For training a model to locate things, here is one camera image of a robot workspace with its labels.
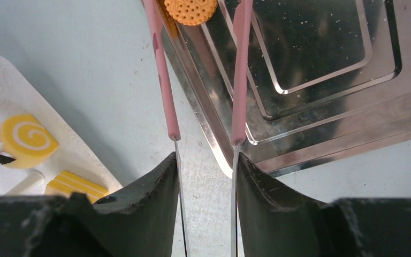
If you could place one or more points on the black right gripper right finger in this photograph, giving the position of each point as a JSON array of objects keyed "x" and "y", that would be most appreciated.
[{"x": 277, "y": 220}]

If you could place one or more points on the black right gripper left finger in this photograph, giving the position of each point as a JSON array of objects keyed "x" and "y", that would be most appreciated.
[{"x": 137, "y": 220}]

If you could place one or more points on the yellow cake slice with cherry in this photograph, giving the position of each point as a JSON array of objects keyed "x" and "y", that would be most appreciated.
[{"x": 66, "y": 183}]

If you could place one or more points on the pink-tipped metal tongs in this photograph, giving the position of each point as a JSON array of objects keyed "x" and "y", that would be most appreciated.
[{"x": 241, "y": 28}]

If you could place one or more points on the yellow cake slice with fruit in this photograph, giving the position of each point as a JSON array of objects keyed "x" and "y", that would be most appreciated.
[{"x": 24, "y": 142}]

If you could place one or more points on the orange cookie front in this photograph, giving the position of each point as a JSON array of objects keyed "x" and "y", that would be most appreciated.
[{"x": 191, "y": 12}]

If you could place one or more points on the stainless steel tray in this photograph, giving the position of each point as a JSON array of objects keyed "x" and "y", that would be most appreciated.
[{"x": 326, "y": 80}]

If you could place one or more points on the white three-tier dessert stand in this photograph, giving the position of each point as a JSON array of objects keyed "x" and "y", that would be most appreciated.
[{"x": 18, "y": 96}]

